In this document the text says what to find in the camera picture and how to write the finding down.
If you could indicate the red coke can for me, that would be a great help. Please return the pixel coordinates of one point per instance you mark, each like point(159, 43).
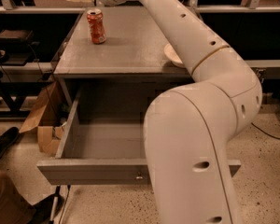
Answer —
point(97, 30)

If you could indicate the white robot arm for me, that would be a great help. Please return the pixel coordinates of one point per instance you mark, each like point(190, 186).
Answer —
point(208, 59)

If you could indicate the open grey top drawer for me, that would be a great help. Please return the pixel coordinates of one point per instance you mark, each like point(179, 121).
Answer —
point(93, 159)

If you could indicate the small metal drawer knob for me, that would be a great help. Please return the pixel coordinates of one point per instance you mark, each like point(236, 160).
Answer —
point(139, 176)

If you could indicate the grey cabinet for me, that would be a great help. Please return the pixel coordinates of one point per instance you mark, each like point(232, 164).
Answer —
point(128, 70)

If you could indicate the black box on shelf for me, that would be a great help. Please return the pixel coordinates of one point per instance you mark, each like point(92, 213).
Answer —
point(16, 36)

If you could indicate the white paper bowl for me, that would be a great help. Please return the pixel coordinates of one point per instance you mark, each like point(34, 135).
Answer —
point(172, 56)

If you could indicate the brown cardboard box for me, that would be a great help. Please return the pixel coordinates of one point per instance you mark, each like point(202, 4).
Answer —
point(45, 118)

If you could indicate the black shoe upper left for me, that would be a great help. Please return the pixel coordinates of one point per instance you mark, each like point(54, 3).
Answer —
point(7, 139)

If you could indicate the black shoe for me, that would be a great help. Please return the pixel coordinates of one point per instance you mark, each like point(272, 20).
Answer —
point(7, 139)
point(42, 211)

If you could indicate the black shoe lower left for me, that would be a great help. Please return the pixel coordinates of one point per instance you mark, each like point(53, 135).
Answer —
point(42, 211)

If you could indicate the tan trouser leg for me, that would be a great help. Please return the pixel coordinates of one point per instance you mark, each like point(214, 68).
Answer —
point(14, 209)

